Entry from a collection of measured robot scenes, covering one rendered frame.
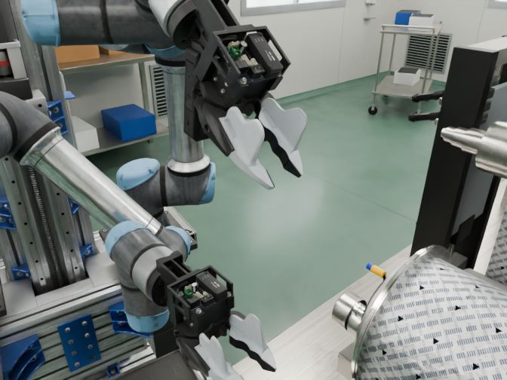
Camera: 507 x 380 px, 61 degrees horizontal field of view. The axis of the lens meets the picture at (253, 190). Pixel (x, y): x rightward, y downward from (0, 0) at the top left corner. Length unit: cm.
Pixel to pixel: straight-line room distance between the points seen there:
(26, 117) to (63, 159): 9
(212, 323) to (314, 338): 32
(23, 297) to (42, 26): 87
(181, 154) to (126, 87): 305
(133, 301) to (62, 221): 54
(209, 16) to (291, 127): 14
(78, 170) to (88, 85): 319
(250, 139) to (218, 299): 24
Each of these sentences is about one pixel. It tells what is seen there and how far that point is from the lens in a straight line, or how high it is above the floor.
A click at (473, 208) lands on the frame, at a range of 78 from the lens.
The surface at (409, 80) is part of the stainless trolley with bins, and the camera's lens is 536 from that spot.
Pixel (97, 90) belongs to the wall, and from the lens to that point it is 405.
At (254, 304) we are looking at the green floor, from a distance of 226.
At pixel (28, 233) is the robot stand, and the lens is 127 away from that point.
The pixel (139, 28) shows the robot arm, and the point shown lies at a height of 146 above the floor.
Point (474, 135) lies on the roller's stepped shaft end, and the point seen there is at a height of 135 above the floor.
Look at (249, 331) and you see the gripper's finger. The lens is 59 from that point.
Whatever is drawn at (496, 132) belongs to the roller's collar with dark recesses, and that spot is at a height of 136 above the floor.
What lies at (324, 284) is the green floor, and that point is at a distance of 240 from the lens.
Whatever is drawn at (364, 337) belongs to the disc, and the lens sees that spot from 37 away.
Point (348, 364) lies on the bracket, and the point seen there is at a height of 113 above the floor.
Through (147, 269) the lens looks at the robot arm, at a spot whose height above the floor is 114.
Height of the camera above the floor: 154
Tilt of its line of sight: 28 degrees down
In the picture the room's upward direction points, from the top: straight up
